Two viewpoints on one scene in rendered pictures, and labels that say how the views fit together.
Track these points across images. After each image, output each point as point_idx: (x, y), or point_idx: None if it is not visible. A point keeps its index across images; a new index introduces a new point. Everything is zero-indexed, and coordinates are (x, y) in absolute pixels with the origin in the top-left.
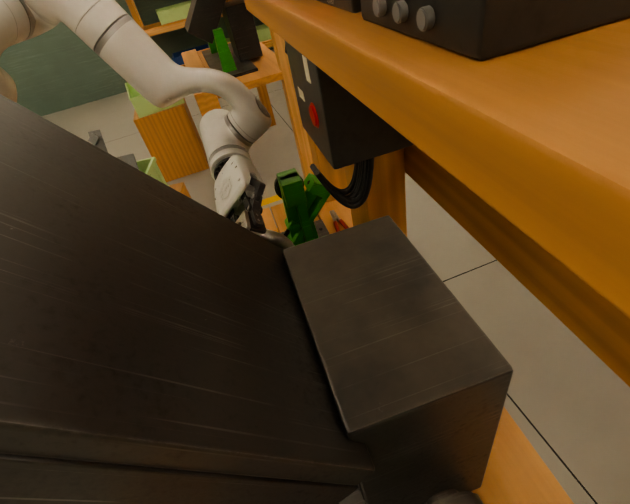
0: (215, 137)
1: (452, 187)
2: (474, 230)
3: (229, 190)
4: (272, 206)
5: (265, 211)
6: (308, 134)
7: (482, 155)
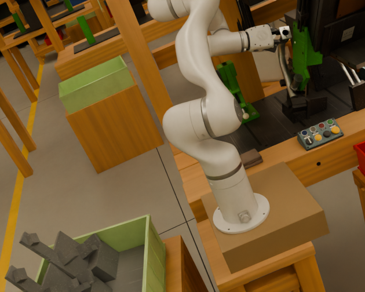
0: (230, 33)
1: (272, 8)
2: (287, 11)
3: (265, 32)
4: (174, 154)
5: (178, 155)
6: (154, 97)
7: None
